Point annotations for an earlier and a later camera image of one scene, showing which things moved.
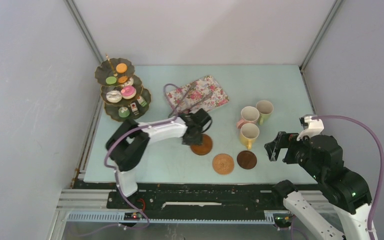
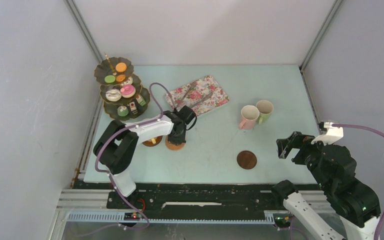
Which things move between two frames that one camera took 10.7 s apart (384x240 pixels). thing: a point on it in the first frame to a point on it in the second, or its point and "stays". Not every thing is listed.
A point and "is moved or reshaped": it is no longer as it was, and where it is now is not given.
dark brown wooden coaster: (247, 160) stays
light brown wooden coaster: (204, 149) is moved or reshaped
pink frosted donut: (128, 92) stays
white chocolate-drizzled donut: (114, 96) stays
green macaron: (111, 80) stays
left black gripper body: (196, 139) to (177, 138)
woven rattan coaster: (223, 164) to (173, 146)
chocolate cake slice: (134, 108) stays
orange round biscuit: (121, 68) stays
